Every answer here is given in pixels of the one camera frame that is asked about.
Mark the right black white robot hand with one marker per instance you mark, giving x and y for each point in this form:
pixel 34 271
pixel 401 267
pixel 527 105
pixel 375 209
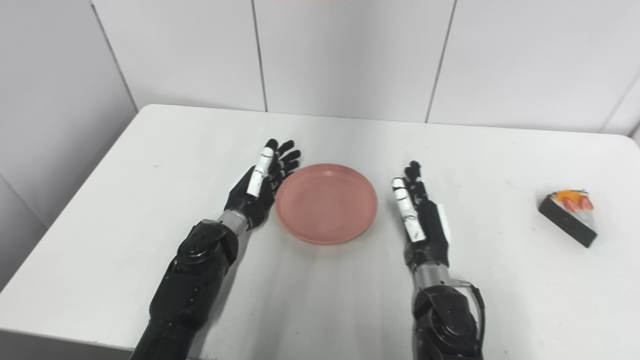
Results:
pixel 430 235

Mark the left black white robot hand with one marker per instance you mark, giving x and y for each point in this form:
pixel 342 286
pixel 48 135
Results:
pixel 260 195

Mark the pink round plate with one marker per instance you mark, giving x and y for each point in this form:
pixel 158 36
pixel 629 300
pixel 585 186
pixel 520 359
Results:
pixel 326 204

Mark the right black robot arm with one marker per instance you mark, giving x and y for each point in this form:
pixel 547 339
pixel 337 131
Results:
pixel 445 320

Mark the chocolate cake slice with fruit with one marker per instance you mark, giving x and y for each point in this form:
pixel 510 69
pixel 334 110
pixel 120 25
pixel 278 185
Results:
pixel 570 220

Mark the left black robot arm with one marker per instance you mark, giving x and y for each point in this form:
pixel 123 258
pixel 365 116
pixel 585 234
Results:
pixel 195 280

